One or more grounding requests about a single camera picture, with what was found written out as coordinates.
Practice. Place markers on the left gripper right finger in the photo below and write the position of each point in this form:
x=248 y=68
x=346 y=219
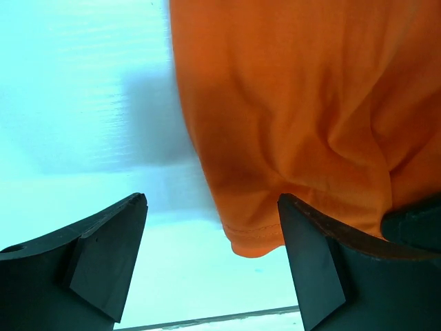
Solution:
x=346 y=279

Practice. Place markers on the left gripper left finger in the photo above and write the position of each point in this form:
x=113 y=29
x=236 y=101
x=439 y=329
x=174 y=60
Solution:
x=77 y=277

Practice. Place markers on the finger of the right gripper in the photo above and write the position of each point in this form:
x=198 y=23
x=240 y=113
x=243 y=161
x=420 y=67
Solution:
x=416 y=225

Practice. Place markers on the orange t shirt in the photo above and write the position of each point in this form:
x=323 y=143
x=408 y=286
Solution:
x=335 y=102

